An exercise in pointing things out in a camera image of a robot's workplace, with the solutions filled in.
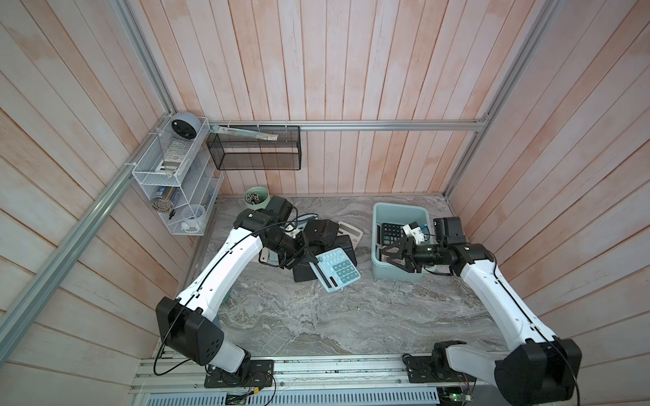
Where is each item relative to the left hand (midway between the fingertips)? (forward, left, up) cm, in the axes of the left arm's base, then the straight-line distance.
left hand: (315, 264), depth 70 cm
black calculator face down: (+20, -11, -19) cm, 30 cm away
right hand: (+5, -21, -2) cm, 22 cm away
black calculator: (+24, -2, -17) cm, 30 cm away
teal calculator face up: (0, -6, -3) cm, 6 cm away
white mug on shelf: (+19, +42, -1) cm, 46 cm away
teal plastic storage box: (+29, -35, -12) cm, 47 cm away
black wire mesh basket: (+55, +35, -2) cm, 66 cm away
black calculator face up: (+25, -30, -19) cm, 43 cm away
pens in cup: (+32, +25, -6) cm, 41 cm away
